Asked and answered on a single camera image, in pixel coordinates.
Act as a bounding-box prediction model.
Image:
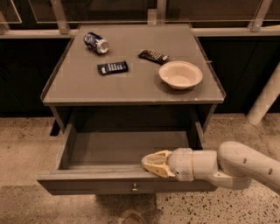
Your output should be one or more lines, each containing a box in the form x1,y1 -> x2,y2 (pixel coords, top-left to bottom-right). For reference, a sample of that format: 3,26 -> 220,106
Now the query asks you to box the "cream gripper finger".
143,163 -> 175,178
142,150 -> 172,165

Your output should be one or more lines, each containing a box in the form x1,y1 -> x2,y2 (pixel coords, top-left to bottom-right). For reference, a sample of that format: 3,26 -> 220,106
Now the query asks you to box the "white pillar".
247,62 -> 280,125

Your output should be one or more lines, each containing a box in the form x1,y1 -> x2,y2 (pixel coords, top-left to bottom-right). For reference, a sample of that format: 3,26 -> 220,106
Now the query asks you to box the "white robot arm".
142,141 -> 280,194

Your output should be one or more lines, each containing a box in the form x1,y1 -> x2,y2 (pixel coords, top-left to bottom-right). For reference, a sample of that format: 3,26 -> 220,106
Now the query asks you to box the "grey drawer cabinet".
41,24 -> 225,127

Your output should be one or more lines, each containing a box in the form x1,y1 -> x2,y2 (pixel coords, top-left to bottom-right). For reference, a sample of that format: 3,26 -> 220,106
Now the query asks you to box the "brown snack bar wrapper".
138,50 -> 169,65

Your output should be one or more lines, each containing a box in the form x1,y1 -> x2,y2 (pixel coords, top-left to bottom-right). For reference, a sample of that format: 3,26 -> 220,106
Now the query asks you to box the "blue soda can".
83,32 -> 109,54

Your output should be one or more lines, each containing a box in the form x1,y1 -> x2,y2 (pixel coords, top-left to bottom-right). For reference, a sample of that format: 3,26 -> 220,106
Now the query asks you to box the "metal glass railing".
0,0 -> 280,39

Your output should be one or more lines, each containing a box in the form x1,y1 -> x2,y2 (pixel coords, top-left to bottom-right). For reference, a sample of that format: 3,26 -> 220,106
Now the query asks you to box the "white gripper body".
168,148 -> 194,182

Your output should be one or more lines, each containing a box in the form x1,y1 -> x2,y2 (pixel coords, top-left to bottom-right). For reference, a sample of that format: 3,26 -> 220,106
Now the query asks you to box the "white paper bowl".
158,61 -> 203,90

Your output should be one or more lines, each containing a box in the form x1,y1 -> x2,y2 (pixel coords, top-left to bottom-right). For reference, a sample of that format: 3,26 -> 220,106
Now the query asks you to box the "grey top drawer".
38,124 -> 216,195

